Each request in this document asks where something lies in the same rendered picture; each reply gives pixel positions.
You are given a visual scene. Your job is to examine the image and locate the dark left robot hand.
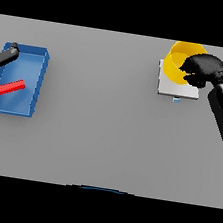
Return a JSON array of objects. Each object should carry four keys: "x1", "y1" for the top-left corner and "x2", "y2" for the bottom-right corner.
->
[{"x1": 0, "y1": 27, "x2": 23, "y2": 72}]

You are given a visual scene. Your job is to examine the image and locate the dark right robot hand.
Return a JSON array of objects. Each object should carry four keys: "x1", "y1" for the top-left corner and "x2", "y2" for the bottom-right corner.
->
[{"x1": 176, "y1": 50, "x2": 223, "y2": 93}]

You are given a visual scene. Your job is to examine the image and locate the yellow bowl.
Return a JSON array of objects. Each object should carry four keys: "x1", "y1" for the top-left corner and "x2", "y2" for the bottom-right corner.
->
[{"x1": 159, "y1": 39, "x2": 209, "y2": 89}]

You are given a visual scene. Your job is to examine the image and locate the red beaker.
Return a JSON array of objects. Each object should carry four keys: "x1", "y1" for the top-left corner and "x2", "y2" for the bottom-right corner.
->
[{"x1": 0, "y1": 77, "x2": 27, "y2": 106}]

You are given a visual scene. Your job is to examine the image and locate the pale square measuring scale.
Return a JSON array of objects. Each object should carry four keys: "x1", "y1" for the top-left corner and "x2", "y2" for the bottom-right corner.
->
[{"x1": 153, "y1": 58, "x2": 204, "y2": 106}]

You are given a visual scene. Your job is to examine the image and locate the blue tray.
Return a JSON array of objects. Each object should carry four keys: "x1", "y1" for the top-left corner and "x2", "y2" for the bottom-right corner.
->
[{"x1": 0, "y1": 40, "x2": 52, "y2": 120}]

